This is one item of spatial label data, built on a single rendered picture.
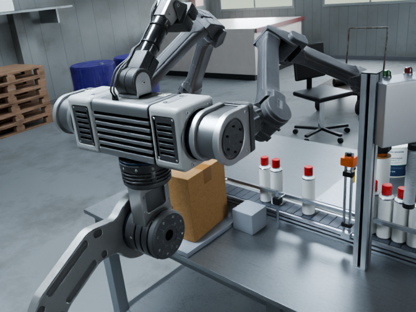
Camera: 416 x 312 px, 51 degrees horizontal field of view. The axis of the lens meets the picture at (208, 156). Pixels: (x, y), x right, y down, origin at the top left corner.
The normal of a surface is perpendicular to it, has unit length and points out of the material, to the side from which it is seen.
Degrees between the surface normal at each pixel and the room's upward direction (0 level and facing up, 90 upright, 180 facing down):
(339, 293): 0
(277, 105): 46
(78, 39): 90
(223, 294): 0
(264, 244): 0
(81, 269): 90
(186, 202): 90
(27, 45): 90
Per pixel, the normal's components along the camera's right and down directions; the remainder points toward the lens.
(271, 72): 0.48, -0.54
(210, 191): 0.81, 0.15
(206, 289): -0.08, -0.93
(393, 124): 0.23, 0.34
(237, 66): -0.58, 0.35
